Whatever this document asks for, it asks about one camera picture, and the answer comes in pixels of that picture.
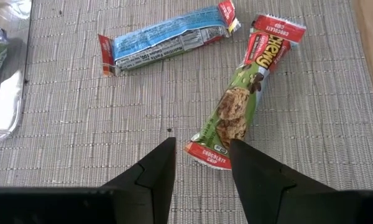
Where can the red chocolate chip granola bar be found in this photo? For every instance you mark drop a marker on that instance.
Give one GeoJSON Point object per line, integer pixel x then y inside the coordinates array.
{"type": "Point", "coordinates": [236, 102]}

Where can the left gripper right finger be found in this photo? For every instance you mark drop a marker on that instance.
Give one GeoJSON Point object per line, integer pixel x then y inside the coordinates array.
{"type": "Point", "coordinates": [267, 193]}

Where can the clear plastic bin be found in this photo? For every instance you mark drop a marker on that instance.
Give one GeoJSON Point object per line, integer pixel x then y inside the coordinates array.
{"type": "Point", "coordinates": [6, 102]}

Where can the grey woven placemat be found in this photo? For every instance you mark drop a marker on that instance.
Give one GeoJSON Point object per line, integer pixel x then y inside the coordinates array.
{"type": "Point", "coordinates": [81, 124]}

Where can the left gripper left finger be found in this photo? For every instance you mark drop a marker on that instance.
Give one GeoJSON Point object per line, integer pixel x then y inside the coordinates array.
{"type": "Point", "coordinates": [152, 186]}

